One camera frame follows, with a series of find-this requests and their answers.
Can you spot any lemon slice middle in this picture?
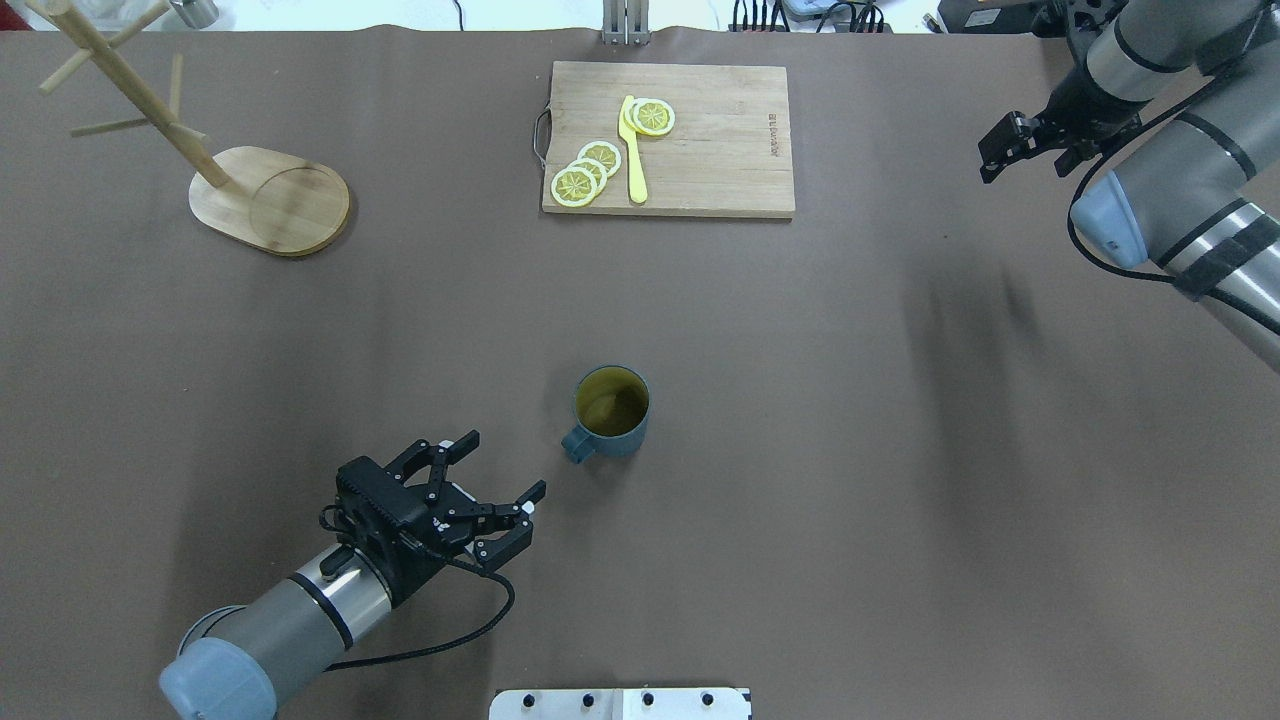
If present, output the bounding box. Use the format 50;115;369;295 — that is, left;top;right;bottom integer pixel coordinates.
567;158;609;193

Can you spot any lemon slice under knife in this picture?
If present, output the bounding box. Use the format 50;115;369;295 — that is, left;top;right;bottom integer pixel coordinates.
623;97;676;137

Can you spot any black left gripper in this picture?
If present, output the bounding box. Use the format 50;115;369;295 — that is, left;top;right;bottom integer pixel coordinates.
385;430;547;601

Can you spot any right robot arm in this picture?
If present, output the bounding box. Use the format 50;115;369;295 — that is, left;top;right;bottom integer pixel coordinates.
978;1;1279;368

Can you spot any wooden cutting board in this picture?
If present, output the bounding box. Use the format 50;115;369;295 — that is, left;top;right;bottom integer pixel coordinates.
541;61;796;220

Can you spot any small steel cup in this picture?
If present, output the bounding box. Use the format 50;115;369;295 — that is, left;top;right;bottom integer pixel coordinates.
169;0;221;29

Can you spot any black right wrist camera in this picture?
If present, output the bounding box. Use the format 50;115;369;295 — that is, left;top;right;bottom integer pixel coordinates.
1030;0;1128;64

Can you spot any yellow plastic knife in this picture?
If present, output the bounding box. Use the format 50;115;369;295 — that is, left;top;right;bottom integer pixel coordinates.
617;95;649;205

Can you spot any aluminium frame post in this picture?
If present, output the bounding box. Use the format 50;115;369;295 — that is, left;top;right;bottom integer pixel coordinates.
602;0;652;47

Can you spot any lemon slice back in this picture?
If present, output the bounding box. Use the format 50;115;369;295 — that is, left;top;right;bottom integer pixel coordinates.
577;140;623;177

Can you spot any dark teal mug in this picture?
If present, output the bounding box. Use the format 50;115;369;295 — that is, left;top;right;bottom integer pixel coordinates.
561;364;652;464

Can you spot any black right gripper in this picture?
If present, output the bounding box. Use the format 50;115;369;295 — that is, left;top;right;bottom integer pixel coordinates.
978;65;1146;184

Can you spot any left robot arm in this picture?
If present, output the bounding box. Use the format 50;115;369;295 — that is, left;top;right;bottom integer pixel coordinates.
159;430;547;719

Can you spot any wooden cup storage rack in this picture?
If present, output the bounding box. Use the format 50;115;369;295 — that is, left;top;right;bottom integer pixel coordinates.
26;1;352;258

